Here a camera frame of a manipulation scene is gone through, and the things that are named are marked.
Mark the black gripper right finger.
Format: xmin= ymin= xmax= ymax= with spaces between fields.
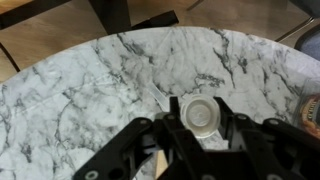
xmin=213 ymin=97 xmax=320 ymax=180

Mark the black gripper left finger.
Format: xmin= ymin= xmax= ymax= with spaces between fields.
xmin=73 ymin=96 xmax=214 ymax=180

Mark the white pill bottle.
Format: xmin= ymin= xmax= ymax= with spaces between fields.
xmin=179 ymin=94 xmax=222 ymax=139

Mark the blue lid snack jar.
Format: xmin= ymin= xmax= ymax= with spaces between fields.
xmin=300 ymin=94 xmax=320 ymax=139

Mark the grey upholstered chair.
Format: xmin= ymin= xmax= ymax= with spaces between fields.
xmin=275 ymin=16 xmax=320 ymax=62

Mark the black floor cable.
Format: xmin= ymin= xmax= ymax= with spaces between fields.
xmin=0 ymin=42 xmax=22 ymax=73

